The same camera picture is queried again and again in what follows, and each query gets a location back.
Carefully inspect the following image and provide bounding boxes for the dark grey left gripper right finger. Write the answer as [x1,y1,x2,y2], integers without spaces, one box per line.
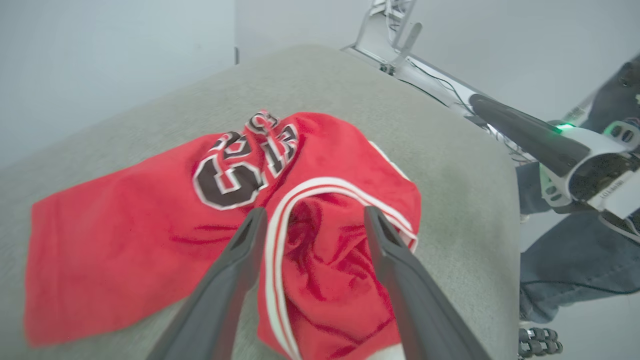
[364,206,493,360]

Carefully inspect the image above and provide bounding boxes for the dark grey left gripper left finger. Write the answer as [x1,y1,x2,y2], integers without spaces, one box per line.
[146,207,269,360]

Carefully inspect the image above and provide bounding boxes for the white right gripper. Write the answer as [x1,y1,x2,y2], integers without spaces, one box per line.
[469,93,640,209]

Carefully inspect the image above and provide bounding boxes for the red basketball jersey white trim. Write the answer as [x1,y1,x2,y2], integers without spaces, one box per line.
[24,111,422,360]

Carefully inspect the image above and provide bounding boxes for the white label tag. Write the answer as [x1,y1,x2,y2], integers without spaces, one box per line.
[587,169,640,221]

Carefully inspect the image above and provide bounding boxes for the black ribbed item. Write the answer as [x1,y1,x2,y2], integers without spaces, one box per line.
[518,327,564,360]

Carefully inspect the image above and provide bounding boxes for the blue denim jeans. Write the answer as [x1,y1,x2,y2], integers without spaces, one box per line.
[516,54,640,325]

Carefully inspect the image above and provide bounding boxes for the grey fabric sofa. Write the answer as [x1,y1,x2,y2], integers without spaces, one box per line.
[0,44,521,360]

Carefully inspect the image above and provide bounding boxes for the thin black cable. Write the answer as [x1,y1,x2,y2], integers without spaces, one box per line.
[400,59,536,166]
[520,279,640,297]

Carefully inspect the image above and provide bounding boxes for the silver metal floor frame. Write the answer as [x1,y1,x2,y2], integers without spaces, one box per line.
[342,0,538,166]

